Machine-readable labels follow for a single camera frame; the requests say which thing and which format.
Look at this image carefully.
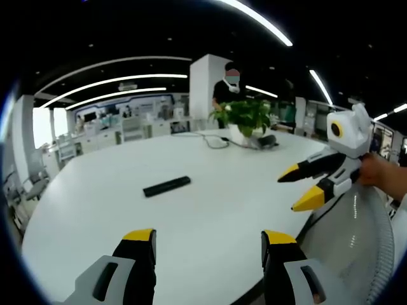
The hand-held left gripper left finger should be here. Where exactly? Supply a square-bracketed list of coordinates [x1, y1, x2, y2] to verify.
[62, 227, 157, 305]

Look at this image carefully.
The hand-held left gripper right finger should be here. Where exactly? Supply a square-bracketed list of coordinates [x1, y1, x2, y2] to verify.
[261, 229, 338, 305]

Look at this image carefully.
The black remote control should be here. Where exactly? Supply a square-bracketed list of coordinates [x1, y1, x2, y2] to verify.
[142, 175, 191, 198]

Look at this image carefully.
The person's right hand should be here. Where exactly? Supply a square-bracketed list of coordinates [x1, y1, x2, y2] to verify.
[357, 152, 392, 188]

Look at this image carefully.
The dark grey object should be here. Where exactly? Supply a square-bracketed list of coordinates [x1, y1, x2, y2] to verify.
[256, 134, 280, 149]

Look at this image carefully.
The green potted plant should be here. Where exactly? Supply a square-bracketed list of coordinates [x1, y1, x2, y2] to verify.
[208, 99, 273, 143]

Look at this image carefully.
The grey office chair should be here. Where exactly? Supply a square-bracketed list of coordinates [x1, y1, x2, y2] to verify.
[18, 149, 51, 202]

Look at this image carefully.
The white square pillar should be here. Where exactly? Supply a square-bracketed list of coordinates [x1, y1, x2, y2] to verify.
[189, 53, 235, 132]

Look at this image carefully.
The grey corrugated hose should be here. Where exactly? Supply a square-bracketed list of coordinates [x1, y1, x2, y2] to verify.
[365, 187, 396, 305]

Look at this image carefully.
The black cable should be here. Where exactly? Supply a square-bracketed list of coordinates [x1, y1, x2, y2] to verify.
[171, 131, 252, 150]

